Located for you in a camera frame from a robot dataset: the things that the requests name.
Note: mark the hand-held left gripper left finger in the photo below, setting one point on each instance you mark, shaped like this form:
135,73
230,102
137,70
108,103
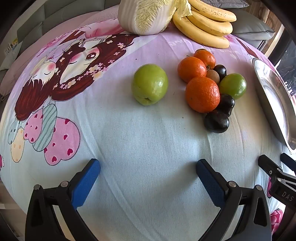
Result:
86,179

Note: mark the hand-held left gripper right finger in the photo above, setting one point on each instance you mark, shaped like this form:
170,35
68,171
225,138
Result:
209,183

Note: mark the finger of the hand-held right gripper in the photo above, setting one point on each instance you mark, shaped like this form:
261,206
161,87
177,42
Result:
269,165
289,162

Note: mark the dark cherry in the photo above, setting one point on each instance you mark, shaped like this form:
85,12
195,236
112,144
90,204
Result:
227,104
216,121
220,71

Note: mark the metal bowl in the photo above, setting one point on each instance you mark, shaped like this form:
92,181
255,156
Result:
272,92

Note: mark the small green fruit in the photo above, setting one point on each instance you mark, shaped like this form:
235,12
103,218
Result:
233,85

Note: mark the large orange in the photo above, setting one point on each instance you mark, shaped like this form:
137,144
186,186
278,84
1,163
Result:
202,94

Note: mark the large green fruit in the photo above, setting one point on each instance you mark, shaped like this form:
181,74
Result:
149,84

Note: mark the cartoon printed blanket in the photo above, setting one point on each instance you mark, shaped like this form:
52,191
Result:
138,143

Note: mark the brown longan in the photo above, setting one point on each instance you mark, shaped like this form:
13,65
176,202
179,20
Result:
212,76

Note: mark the grey seat cushion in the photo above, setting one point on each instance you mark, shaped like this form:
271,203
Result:
260,44

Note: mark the small orange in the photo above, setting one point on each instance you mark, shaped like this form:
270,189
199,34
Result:
205,58

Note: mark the grey pillow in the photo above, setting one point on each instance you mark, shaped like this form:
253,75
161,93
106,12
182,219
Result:
231,2
252,27

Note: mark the yellow banana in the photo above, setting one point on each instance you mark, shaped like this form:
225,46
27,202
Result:
198,36
212,26
215,11

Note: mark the grey sofa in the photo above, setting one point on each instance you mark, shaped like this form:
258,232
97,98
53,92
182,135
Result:
30,18

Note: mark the napa cabbage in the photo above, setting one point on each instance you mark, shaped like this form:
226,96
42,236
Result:
143,16

